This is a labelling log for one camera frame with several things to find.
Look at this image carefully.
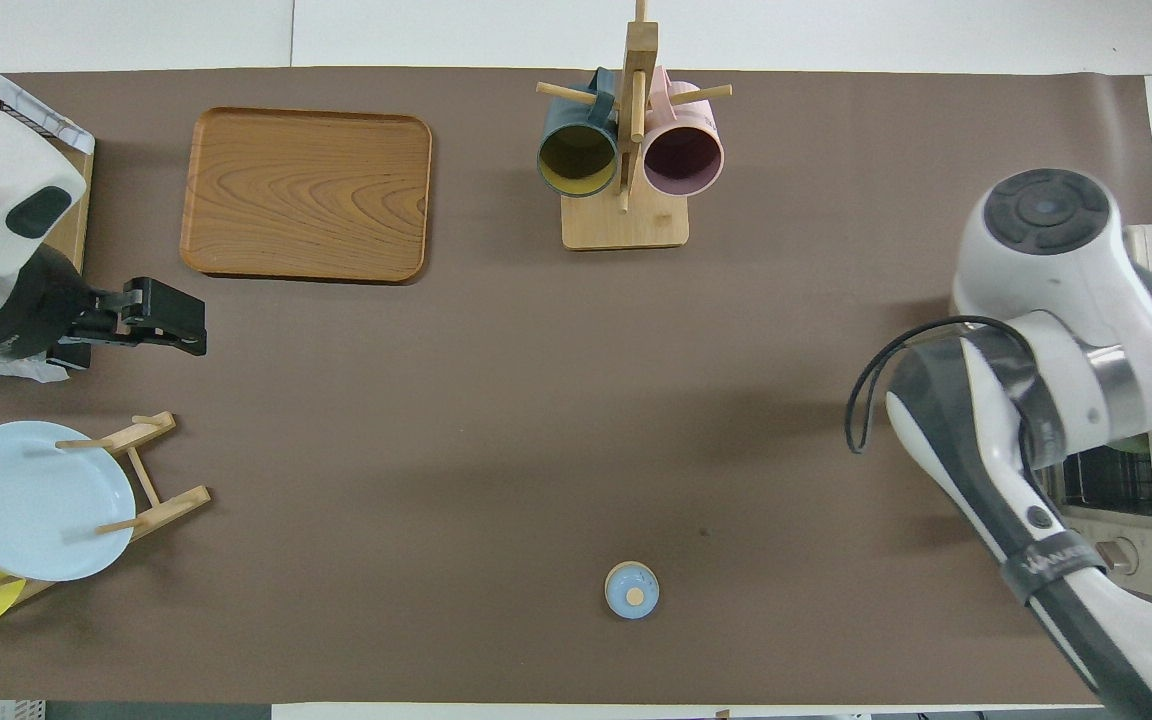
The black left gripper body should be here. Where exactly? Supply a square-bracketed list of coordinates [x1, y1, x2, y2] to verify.
[0, 242, 99, 371]

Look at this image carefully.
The crumpled white plastic sheet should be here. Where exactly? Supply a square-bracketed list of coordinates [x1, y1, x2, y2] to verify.
[0, 345, 71, 385]

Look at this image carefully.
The wooden plate rack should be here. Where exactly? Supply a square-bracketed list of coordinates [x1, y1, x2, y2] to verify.
[0, 409, 213, 603]

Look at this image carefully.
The brown wooden tray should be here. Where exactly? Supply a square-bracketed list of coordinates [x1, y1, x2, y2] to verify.
[179, 107, 434, 285]

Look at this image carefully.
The light blue round plate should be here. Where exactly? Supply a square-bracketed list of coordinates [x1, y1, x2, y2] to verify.
[0, 419, 138, 584]

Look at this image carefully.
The brown table mat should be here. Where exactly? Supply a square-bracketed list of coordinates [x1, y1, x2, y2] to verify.
[0, 65, 1152, 707]

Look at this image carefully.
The dark teal ribbed mug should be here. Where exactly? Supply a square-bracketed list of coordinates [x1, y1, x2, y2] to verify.
[535, 66, 623, 200]

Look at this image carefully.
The wooden mug tree stand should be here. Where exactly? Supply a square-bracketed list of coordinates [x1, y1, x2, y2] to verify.
[535, 0, 735, 252]

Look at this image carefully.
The pink ribbed mug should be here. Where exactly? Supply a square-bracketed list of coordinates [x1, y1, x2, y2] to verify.
[641, 66, 726, 199]

